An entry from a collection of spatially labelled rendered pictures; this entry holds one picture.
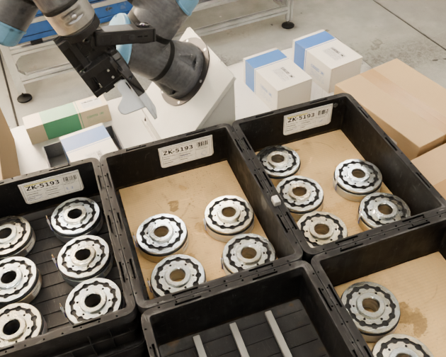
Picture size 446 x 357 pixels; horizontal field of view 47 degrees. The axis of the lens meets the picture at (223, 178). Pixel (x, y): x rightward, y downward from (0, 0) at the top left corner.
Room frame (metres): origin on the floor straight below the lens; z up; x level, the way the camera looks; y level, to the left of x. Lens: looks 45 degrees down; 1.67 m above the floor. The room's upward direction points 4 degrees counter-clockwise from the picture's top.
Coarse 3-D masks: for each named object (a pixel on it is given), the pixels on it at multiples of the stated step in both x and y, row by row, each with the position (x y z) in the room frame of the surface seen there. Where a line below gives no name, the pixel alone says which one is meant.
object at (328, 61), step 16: (320, 32) 1.50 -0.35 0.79; (304, 48) 1.41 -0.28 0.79; (320, 48) 1.41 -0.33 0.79; (336, 48) 1.40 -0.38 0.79; (304, 64) 1.40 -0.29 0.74; (320, 64) 1.34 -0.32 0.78; (336, 64) 1.31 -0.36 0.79; (352, 64) 1.33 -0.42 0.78; (320, 80) 1.33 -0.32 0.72; (336, 80) 1.30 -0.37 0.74
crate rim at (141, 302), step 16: (208, 128) 0.88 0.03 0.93; (224, 128) 0.88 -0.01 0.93; (144, 144) 0.84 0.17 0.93; (160, 144) 0.84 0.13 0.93; (240, 144) 0.82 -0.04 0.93; (256, 176) 0.73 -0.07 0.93; (112, 192) 0.71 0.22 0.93; (112, 208) 0.66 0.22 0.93; (272, 208) 0.64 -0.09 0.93; (128, 240) 0.58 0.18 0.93; (288, 240) 0.56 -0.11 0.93; (128, 256) 0.55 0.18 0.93; (288, 256) 0.52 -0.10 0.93; (128, 272) 0.51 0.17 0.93; (240, 272) 0.50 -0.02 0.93; (256, 272) 0.50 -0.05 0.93; (192, 288) 0.47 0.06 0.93; (208, 288) 0.47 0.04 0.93; (144, 304) 0.45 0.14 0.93; (160, 304) 0.45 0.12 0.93
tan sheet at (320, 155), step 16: (288, 144) 0.92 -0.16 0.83; (304, 144) 0.92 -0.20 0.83; (320, 144) 0.91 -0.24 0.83; (336, 144) 0.91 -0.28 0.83; (352, 144) 0.91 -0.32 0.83; (304, 160) 0.86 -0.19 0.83; (320, 160) 0.86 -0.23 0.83; (336, 160) 0.86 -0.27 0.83; (320, 176) 0.81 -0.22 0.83; (384, 192) 0.75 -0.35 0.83; (336, 208) 0.71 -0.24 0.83; (352, 208) 0.71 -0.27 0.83; (352, 224) 0.67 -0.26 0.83
